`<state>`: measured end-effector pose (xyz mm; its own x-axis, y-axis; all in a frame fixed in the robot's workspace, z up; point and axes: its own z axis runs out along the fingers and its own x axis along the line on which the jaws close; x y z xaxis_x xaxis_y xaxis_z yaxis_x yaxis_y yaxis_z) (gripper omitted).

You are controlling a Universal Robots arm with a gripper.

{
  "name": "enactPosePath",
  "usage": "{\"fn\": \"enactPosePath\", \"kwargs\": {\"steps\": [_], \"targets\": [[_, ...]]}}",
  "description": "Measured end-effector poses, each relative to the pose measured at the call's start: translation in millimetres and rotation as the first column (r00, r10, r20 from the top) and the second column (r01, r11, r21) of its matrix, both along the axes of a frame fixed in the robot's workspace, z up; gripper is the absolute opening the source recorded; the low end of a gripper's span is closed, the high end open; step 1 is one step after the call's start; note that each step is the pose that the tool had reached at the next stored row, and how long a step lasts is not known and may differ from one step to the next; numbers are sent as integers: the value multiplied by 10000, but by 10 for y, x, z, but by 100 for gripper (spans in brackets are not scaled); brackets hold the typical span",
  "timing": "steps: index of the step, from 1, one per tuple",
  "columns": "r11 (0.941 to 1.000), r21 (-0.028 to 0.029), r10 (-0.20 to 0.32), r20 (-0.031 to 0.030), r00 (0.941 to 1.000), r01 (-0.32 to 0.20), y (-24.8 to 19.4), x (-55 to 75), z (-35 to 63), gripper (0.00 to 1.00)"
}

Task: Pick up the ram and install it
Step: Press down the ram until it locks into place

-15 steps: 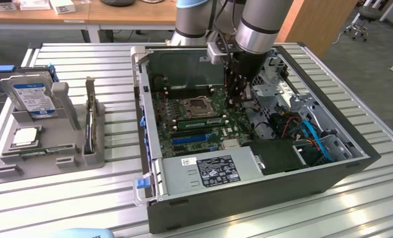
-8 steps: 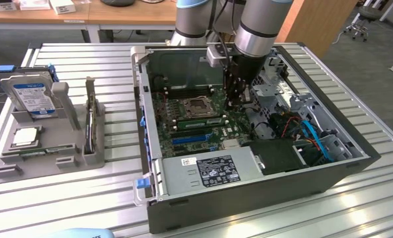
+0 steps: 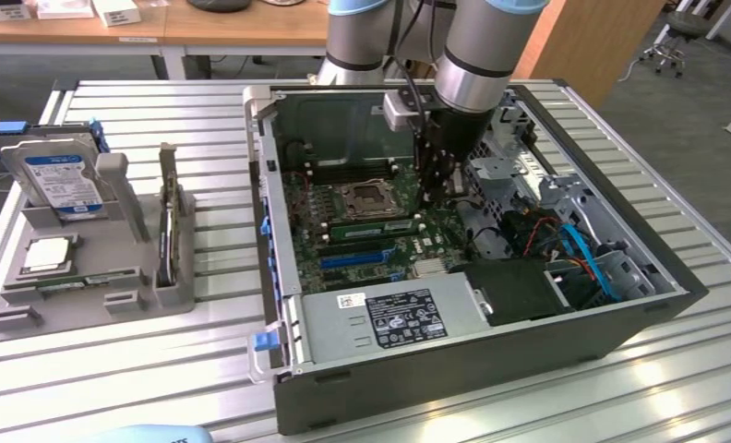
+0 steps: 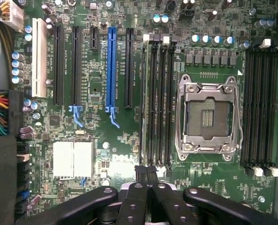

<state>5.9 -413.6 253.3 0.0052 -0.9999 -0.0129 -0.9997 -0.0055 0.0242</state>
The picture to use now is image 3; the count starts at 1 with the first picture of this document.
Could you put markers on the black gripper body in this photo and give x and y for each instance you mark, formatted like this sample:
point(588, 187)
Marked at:
point(461, 127)

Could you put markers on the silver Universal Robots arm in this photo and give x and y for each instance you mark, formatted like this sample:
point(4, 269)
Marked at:
point(470, 51)

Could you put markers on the green RAM stick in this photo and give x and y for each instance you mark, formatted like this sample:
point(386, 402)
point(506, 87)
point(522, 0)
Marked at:
point(371, 230)
point(88, 280)

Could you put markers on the CPU socket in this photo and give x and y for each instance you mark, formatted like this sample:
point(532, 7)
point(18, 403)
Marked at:
point(369, 199)

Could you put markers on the green motherboard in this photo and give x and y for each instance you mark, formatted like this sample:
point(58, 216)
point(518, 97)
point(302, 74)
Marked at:
point(366, 249)

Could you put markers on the silver chipset heatsink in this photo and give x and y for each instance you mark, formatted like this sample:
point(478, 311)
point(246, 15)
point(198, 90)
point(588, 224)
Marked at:
point(433, 268)

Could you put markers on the blue expansion slot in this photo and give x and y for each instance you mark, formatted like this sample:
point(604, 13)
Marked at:
point(353, 259)

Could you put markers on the grey metal disk bay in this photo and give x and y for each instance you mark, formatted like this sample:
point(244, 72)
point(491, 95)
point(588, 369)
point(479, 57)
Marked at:
point(588, 217)

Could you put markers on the wooden cabinet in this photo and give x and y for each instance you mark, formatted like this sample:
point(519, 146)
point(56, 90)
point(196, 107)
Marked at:
point(588, 41)

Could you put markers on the grey power supply unit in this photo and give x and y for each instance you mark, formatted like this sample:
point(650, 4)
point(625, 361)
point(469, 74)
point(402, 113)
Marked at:
point(397, 318)

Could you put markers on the grey wheeled stool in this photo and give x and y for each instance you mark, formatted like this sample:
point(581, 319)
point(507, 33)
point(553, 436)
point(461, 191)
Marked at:
point(677, 37)

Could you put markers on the black open PC case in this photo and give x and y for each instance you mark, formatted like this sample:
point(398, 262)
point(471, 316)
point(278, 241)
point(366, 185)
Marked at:
point(465, 369)

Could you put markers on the graphics card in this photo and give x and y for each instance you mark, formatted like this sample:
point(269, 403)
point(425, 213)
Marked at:
point(168, 217)

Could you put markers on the blue case latch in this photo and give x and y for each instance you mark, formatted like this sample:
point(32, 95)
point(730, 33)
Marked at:
point(263, 342)

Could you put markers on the dark round object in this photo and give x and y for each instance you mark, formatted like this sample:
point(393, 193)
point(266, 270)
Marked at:
point(220, 4)

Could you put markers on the wooden desk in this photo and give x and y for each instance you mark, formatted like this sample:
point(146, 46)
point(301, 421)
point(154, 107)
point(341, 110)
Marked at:
point(156, 27)

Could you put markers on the grey parts rack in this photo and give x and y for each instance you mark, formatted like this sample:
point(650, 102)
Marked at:
point(95, 258)

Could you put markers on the silver hard disk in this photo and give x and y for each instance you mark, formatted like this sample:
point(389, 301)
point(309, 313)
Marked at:
point(58, 180)

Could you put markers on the white cardboard box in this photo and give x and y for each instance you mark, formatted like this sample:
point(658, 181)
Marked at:
point(118, 13)
point(67, 8)
point(7, 9)

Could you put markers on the silver CPU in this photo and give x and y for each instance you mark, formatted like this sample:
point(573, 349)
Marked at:
point(48, 255)

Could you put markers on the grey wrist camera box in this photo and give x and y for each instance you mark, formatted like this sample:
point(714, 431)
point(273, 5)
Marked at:
point(402, 111)

